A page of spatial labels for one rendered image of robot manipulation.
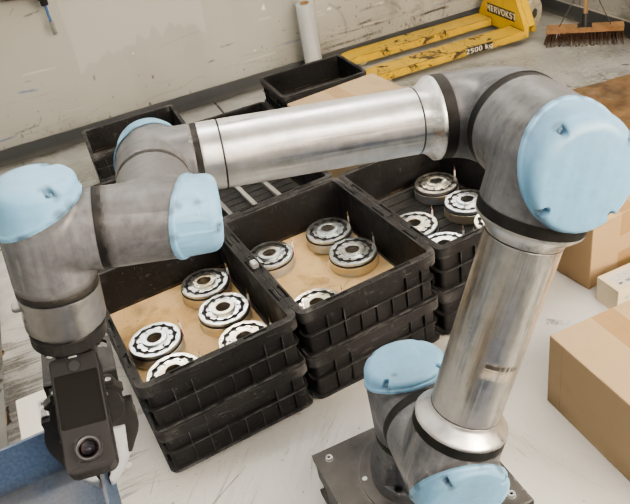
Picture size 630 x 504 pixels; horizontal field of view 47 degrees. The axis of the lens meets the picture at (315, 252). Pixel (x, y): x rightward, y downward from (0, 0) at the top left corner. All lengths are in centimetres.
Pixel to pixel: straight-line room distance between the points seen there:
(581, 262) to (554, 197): 94
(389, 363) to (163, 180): 48
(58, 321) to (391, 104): 40
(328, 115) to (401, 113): 8
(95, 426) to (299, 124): 36
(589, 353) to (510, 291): 52
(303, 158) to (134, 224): 22
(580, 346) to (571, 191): 61
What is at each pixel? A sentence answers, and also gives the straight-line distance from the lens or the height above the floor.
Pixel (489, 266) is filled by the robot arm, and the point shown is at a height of 127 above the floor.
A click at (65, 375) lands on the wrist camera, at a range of 72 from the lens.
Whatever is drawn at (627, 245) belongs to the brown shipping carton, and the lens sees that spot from 169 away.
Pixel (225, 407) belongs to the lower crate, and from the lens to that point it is 132.
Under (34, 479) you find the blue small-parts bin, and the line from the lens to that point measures 96.
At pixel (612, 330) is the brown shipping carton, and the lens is 132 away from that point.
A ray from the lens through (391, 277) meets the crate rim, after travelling 134.
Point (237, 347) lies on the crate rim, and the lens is 125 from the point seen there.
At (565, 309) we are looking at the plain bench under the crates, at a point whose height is 70.
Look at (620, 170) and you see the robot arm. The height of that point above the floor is 137.
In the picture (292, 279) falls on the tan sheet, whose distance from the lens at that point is 153.
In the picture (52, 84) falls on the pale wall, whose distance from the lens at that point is 461.
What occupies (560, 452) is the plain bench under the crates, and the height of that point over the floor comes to 70.
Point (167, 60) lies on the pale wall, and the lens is 467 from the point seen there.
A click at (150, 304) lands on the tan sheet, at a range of 158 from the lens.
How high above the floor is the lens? 173
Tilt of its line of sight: 34 degrees down
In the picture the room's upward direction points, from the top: 11 degrees counter-clockwise
